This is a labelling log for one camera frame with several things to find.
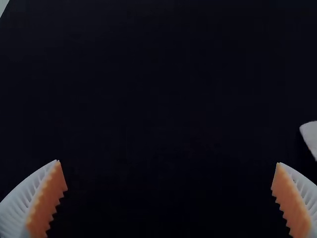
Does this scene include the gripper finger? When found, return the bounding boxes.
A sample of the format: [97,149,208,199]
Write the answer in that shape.
[0,160,68,238]
[271,162,317,238]

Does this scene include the pale towel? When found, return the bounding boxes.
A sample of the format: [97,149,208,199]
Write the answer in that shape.
[299,120,317,162]

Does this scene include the black mat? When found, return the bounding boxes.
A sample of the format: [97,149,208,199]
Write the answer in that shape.
[0,0,317,238]

